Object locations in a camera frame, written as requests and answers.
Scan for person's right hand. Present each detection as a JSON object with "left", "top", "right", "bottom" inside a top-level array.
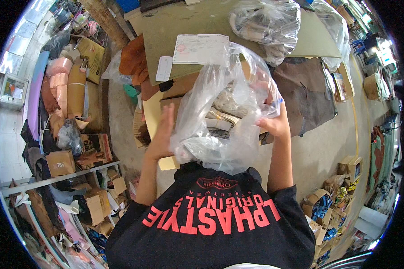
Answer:
[{"left": 255, "top": 96, "right": 291, "bottom": 139}]

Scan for person's left hand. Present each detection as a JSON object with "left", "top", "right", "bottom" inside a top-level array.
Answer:
[{"left": 145, "top": 102, "right": 176, "bottom": 161}]

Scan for large clear plastic bag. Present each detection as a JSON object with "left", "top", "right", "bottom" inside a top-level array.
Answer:
[{"left": 169, "top": 42, "right": 284, "bottom": 176}]

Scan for pale yellow paper sheet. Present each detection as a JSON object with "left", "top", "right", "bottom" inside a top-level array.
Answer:
[{"left": 143, "top": 90, "right": 181, "bottom": 171}]

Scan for brown cardboard box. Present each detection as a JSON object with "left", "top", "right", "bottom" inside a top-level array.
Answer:
[{"left": 159, "top": 60, "right": 253, "bottom": 116}]

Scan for green plastic piece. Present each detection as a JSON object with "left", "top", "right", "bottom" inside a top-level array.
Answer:
[{"left": 123, "top": 83, "right": 140, "bottom": 105}]

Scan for small white paper slip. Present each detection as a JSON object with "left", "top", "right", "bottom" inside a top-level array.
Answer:
[{"left": 155, "top": 56, "right": 173, "bottom": 82}]

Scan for bundle of leather pieces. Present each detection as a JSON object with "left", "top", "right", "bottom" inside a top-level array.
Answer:
[{"left": 205, "top": 86, "right": 256, "bottom": 132}]

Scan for orange brown leather pieces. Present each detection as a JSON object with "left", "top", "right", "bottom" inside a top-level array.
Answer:
[{"left": 119, "top": 35, "right": 160, "bottom": 101}]

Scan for white printed paper sheet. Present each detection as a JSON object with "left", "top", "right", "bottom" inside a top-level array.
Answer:
[{"left": 172, "top": 34, "right": 230, "bottom": 65}]

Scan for cluttered metal storage shelf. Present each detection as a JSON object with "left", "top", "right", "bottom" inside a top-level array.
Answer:
[{"left": 0, "top": 32, "right": 135, "bottom": 269}]

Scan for person's body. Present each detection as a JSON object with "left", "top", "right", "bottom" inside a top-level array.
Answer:
[{"left": 105, "top": 161, "right": 316, "bottom": 269}]

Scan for tied clear bag of goods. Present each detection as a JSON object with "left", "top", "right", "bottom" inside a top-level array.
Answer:
[{"left": 228, "top": 0, "right": 301, "bottom": 67}]

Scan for dark brown leather sheet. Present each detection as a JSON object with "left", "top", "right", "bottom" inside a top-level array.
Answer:
[{"left": 260, "top": 56, "right": 338, "bottom": 146}]

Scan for crumpled clear plastic bag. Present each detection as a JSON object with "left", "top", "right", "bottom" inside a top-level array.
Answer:
[{"left": 311, "top": 0, "right": 351, "bottom": 73}]

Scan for heap of cardboard boxes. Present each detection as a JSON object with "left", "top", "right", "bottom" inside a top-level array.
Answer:
[{"left": 300, "top": 155, "right": 365, "bottom": 268}]

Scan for carton with white contents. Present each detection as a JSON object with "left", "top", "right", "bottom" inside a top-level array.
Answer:
[{"left": 363, "top": 71, "right": 390, "bottom": 101}]

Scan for rack of hanging fabrics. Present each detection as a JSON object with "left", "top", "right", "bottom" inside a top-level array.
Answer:
[{"left": 366, "top": 114, "right": 402, "bottom": 216}]

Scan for wooden post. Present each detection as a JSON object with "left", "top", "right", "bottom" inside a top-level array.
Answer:
[{"left": 78, "top": 0, "right": 131, "bottom": 48}]

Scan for white wall electrical box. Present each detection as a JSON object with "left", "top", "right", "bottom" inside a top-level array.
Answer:
[{"left": 0, "top": 72, "right": 29, "bottom": 112}]

